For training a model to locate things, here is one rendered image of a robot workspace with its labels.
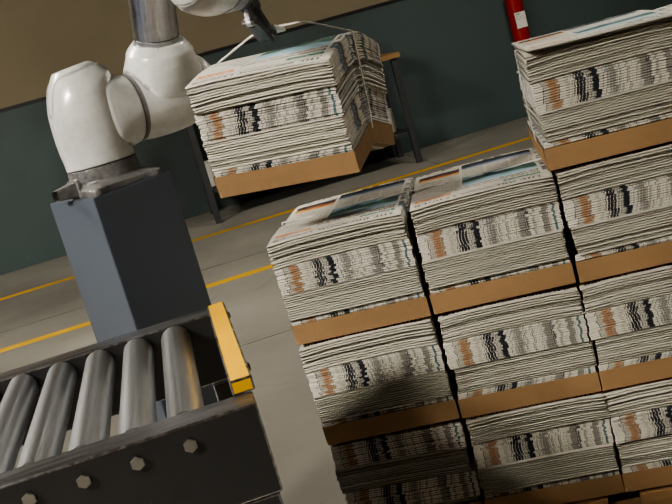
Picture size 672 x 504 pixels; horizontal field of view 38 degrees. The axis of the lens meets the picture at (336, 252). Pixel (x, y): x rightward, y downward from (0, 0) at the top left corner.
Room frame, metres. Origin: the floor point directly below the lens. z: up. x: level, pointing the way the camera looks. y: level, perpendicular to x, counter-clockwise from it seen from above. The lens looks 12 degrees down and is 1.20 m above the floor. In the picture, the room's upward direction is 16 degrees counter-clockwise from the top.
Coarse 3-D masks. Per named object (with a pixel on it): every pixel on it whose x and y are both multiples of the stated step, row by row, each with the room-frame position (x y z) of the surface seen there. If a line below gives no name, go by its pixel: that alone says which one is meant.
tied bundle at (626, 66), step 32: (640, 32) 1.80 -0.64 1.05; (544, 64) 1.83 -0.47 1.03; (576, 64) 1.82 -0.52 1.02; (608, 64) 1.81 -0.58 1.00; (640, 64) 1.80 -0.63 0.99; (544, 96) 1.83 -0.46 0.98; (576, 96) 1.82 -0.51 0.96; (608, 96) 1.81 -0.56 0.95; (640, 96) 1.80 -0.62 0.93; (544, 128) 1.83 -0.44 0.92; (576, 128) 1.82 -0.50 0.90; (608, 128) 1.81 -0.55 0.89
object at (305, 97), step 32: (224, 64) 1.96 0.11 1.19; (256, 64) 1.86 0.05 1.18; (288, 64) 1.79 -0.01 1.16; (320, 64) 1.77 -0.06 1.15; (352, 64) 1.92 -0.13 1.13; (192, 96) 1.85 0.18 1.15; (224, 96) 1.83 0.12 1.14; (256, 96) 1.81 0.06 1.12; (288, 96) 1.81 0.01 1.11; (320, 96) 1.79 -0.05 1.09; (352, 96) 1.87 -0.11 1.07; (224, 128) 1.86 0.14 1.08; (256, 128) 1.84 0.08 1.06; (288, 128) 1.82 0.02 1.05; (320, 128) 1.80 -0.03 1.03; (352, 128) 1.84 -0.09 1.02; (224, 160) 1.87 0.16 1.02; (256, 160) 1.86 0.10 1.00; (288, 160) 1.84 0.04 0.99
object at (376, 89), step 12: (360, 36) 2.01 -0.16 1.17; (360, 48) 2.00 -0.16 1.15; (372, 48) 2.09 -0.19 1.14; (360, 60) 2.00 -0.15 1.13; (372, 60) 2.06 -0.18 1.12; (372, 72) 2.05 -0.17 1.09; (372, 84) 2.03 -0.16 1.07; (384, 84) 2.12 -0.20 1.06; (372, 96) 2.02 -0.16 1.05; (384, 96) 2.12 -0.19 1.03; (372, 108) 2.01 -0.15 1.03; (384, 108) 2.11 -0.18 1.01; (372, 120) 1.98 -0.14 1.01; (384, 120) 2.07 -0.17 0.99; (384, 144) 2.05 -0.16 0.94
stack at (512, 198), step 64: (384, 192) 2.14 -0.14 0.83; (448, 192) 1.94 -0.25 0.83; (512, 192) 1.85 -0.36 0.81; (576, 192) 1.83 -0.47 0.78; (640, 192) 1.81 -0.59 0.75; (320, 256) 1.92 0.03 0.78; (384, 256) 1.90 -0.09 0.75; (448, 256) 1.88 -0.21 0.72; (512, 256) 1.85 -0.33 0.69; (576, 256) 1.84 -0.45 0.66; (448, 320) 1.88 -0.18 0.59; (512, 320) 1.85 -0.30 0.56; (576, 320) 1.83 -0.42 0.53; (640, 320) 1.81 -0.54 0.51; (320, 384) 1.93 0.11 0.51; (384, 384) 1.91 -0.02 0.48; (448, 384) 1.89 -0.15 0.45; (512, 384) 1.87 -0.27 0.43; (640, 384) 1.83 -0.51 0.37; (384, 448) 1.93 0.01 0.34; (448, 448) 1.90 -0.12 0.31; (512, 448) 1.87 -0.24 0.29; (576, 448) 1.85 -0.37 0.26; (640, 448) 1.83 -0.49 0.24
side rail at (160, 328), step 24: (120, 336) 1.63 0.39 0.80; (144, 336) 1.60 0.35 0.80; (192, 336) 1.61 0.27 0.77; (48, 360) 1.61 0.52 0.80; (72, 360) 1.58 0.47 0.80; (120, 360) 1.59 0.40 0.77; (216, 360) 1.61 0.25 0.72; (0, 384) 1.56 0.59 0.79; (120, 384) 1.59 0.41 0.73; (72, 408) 1.58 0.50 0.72
